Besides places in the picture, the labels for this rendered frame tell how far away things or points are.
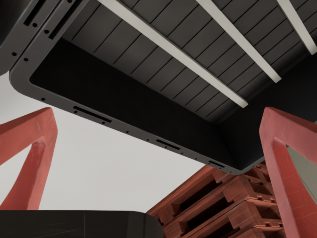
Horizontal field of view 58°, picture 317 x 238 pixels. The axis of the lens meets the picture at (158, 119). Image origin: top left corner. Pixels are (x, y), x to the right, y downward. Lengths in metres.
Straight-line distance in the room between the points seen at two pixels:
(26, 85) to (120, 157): 0.54
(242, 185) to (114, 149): 1.16
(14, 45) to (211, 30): 0.25
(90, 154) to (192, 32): 0.45
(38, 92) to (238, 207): 1.59
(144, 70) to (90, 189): 0.55
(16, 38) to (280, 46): 0.37
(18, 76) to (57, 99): 0.04
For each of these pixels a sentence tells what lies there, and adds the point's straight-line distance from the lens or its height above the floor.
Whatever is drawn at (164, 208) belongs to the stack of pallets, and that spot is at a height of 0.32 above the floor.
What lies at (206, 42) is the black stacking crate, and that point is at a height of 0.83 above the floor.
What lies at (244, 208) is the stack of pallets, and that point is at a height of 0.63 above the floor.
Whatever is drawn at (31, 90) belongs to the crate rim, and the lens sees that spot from 0.26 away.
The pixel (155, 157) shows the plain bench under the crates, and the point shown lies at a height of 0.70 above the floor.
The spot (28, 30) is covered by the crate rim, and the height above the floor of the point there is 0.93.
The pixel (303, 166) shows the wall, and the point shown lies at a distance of 2.67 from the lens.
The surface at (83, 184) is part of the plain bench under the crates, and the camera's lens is 0.85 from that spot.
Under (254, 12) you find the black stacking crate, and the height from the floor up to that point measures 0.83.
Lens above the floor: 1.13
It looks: 38 degrees down
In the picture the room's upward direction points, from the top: 159 degrees clockwise
